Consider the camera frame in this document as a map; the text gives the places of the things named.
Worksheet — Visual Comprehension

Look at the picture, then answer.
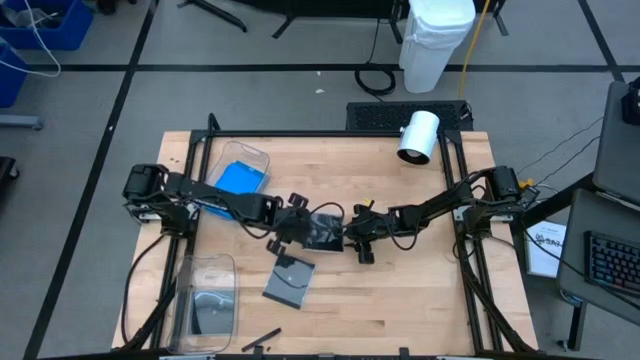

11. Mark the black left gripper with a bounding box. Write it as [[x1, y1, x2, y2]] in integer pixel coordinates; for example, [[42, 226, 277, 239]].
[[266, 191, 316, 257]]

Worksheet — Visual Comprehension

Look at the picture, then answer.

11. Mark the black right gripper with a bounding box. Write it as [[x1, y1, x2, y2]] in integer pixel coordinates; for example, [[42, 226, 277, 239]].
[[341, 198, 401, 266]]

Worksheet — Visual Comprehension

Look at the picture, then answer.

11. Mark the CD jewel case printed cover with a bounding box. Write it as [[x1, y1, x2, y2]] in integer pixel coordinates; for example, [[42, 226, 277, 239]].
[[301, 213, 346, 254]]

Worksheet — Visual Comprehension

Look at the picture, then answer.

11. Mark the grey CD jewel case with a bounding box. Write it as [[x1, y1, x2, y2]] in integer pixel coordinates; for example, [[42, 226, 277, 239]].
[[186, 288, 237, 337], [261, 252, 318, 311]]

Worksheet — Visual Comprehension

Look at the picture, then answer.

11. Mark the blue jewel case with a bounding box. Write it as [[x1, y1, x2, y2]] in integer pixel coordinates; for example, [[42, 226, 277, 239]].
[[199, 160, 267, 221]]

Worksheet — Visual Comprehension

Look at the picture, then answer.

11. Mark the clear plastic bin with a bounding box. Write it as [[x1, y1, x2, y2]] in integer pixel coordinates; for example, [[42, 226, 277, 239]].
[[197, 140, 272, 222], [167, 252, 240, 355]]

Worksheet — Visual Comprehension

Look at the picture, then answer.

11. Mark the white cylinder lamp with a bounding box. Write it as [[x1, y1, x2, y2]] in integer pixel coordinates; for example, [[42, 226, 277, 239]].
[[396, 110, 441, 166]]

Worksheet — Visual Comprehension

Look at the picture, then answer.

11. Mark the black perforated box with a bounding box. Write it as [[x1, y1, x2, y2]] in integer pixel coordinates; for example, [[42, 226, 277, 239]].
[[345, 100, 474, 132]]

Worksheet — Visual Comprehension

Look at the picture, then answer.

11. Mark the black flat strip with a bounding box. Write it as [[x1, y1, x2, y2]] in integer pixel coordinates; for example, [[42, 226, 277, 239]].
[[241, 327, 283, 353]]

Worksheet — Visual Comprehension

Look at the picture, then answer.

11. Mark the white printed paper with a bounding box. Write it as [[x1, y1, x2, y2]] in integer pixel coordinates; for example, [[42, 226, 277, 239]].
[[524, 219, 569, 279]]

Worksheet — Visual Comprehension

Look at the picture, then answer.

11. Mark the white trash bin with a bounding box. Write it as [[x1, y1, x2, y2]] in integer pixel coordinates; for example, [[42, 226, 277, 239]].
[[398, 0, 477, 95]]

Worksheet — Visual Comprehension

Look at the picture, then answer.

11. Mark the black equipment stand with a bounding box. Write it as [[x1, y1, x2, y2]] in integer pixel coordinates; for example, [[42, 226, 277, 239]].
[[177, 0, 510, 45]]

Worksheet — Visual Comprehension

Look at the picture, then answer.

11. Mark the grey desk top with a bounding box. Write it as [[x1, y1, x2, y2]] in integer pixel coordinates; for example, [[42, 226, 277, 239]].
[[557, 188, 640, 326]]

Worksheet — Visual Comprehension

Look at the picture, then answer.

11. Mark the black desk leg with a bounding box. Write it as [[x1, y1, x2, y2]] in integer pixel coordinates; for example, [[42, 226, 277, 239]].
[[567, 299, 589, 351]]

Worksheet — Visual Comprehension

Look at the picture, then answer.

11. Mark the black keyboard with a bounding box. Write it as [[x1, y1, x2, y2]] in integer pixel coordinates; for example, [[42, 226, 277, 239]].
[[583, 229, 640, 300]]

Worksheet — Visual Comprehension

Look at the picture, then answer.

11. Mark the grey flat panel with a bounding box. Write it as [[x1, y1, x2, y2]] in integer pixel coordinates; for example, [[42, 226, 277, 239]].
[[592, 79, 640, 206]]

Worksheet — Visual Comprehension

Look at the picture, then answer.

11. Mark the blue storage crate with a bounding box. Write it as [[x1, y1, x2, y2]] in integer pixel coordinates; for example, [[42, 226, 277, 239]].
[[0, 42, 31, 109], [0, 0, 95, 51]]

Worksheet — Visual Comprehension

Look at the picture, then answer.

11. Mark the black floor object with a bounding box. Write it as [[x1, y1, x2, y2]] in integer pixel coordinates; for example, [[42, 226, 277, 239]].
[[0, 155, 21, 194]]

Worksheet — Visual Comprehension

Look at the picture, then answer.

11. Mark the grey metal bar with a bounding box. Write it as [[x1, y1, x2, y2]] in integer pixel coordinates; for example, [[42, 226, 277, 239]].
[[0, 113, 44, 131]]

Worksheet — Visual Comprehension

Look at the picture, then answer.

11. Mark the black round device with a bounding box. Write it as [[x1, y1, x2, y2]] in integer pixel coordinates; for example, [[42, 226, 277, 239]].
[[621, 76, 640, 126]]

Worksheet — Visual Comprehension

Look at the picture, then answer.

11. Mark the black aluminium table frame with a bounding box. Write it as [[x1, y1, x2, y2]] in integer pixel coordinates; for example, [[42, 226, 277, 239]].
[[112, 112, 539, 360]]

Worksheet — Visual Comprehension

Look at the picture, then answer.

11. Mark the black coiled cable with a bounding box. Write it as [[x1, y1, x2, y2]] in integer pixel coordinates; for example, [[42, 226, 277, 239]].
[[353, 19, 397, 97]]

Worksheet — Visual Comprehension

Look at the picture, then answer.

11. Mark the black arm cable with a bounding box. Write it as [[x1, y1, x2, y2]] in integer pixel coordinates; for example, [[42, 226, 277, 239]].
[[119, 232, 169, 346]]

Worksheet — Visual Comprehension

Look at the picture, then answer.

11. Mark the yellow cable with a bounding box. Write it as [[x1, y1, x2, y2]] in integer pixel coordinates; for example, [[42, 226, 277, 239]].
[[457, 0, 494, 101]]

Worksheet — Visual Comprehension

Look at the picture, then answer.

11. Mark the white cable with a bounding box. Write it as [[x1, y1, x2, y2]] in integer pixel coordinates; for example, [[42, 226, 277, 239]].
[[0, 0, 62, 79]]

